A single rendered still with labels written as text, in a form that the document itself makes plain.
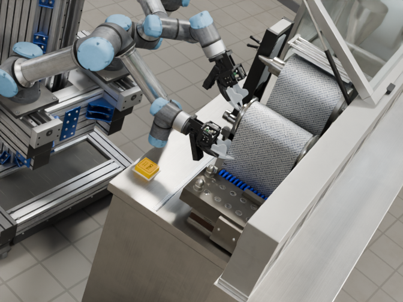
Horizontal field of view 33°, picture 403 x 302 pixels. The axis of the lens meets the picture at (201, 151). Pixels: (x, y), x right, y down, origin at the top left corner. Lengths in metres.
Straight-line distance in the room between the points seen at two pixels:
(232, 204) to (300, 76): 0.52
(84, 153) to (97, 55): 1.26
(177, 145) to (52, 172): 0.93
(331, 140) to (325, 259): 0.31
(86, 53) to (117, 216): 0.61
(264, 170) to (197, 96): 2.24
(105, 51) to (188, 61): 2.53
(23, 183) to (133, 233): 0.98
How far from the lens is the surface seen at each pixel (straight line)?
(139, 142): 4.14
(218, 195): 2.45
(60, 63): 2.58
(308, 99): 2.55
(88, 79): 3.28
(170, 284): 2.66
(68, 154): 3.64
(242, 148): 2.47
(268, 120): 2.40
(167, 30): 2.44
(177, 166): 2.69
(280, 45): 2.78
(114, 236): 2.69
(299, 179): 1.65
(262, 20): 5.83
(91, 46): 2.46
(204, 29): 2.38
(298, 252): 1.79
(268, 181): 2.48
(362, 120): 1.95
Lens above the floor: 2.66
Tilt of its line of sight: 39 degrees down
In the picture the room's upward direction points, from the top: 21 degrees clockwise
